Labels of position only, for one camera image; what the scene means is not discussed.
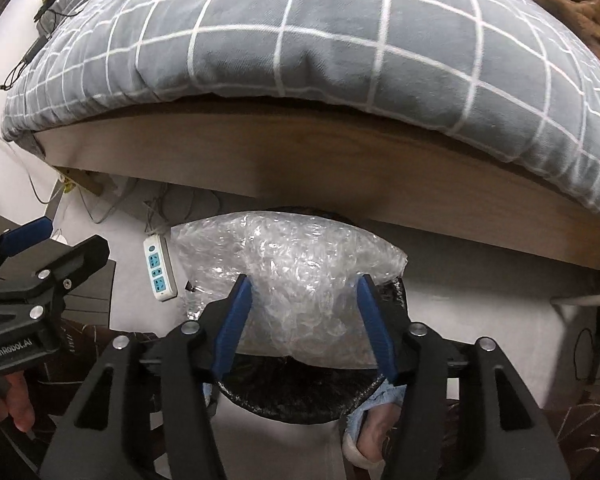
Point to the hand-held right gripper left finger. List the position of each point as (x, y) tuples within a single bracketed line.
[(232, 330)]

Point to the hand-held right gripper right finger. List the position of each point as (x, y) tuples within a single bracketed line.
[(377, 330)]

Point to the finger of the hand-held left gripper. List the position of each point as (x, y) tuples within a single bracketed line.
[(27, 236), (75, 260)]

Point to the clear bubble wrap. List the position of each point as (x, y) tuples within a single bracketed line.
[(300, 280)]

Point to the trash bin with black liner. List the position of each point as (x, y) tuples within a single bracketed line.
[(290, 395)]

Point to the person's left hand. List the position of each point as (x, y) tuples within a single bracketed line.
[(20, 405)]

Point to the white power strip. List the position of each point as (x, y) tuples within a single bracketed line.
[(160, 270)]

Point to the person's foot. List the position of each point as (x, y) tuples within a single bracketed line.
[(375, 425)]

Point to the brown fleece garment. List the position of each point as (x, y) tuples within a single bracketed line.
[(580, 5)]

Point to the wooden bed frame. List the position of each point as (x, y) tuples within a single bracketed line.
[(280, 160)]

